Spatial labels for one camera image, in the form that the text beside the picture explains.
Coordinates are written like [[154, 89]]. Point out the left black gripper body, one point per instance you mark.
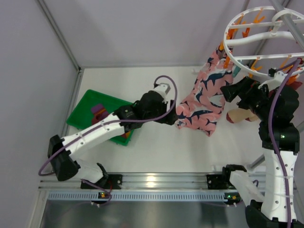
[[169, 112]]

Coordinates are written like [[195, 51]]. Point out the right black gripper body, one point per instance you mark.
[[245, 92]]

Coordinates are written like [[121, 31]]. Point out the beige purple striped sock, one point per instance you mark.
[[237, 115]]

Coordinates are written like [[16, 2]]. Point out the white round clip hanger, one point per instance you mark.
[[279, 30]]

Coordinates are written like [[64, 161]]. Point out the maroon purple orange sock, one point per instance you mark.
[[99, 113]]

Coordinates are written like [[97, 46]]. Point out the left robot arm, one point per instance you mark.
[[65, 153]]

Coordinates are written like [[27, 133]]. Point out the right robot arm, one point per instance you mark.
[[280, 139]]

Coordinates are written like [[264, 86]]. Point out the metal hanger stand pole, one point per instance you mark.
[[285, 16]]

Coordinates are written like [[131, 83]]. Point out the pink shark print shorts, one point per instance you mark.
[[203, 107]]

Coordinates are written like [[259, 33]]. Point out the red sock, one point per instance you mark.
[[294, 83]]

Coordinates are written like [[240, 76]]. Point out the green plastic tray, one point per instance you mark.
[[81, 116]]

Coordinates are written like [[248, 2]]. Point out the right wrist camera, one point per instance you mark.
[[277, 77]]

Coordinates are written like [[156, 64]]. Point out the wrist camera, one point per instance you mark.
[[277, 77], [162, 89]]

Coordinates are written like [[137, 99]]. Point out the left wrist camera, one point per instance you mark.
[[162, 89]]

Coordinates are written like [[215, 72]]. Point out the aluminium mounting rail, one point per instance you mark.
[[180, 187]]

